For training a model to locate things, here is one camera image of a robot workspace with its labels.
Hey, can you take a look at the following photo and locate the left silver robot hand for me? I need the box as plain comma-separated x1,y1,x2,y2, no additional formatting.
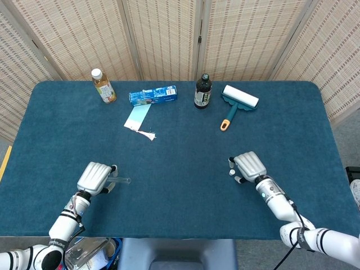
76,161,118,197

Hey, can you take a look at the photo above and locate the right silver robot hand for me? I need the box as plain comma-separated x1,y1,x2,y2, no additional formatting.
228,151,267,185

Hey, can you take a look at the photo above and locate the transparent glass test tube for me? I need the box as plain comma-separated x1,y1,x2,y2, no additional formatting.
108,176,132,186

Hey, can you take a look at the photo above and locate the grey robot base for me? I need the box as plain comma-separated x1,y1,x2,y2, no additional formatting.
117,238,239,270

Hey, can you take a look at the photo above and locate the blue table cloth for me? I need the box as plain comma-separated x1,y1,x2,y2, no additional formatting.
0,80,351,241

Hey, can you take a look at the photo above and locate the clear plastic container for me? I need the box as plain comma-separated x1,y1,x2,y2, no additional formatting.
65,238,110,270

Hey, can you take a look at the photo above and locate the dark tea bottle black cap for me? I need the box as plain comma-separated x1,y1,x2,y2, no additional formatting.
193,73,213,110

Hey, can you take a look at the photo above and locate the yellow tea bottle white cap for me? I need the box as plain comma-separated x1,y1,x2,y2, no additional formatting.
91,68,118,104

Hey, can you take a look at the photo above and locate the yellow floor tape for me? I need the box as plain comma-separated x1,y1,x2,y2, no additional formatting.
0,145,12,181

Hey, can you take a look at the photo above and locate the black box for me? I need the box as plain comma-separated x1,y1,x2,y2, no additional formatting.
345,166,360,183

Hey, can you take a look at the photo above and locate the white sneaker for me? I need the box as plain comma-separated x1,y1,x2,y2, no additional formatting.
349,179,360,210

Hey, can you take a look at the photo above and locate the woven bamboo screen panel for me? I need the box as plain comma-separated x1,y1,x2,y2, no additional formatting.
269,0,360,127
122,0,205,82
0,5,61,143
195,0,313,82
11,0,141,82

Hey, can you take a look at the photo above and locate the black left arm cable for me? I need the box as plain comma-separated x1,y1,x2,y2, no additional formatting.
66,215,87,249

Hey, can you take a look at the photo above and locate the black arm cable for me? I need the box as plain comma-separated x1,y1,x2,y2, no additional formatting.
271,193,309,270
66,215,87,249

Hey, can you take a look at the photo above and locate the teal lint roller yellow handle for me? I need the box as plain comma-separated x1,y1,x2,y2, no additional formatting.
219,84,260,132

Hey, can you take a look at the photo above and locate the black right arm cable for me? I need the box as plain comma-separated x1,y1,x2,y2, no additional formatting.
271,193,309,270

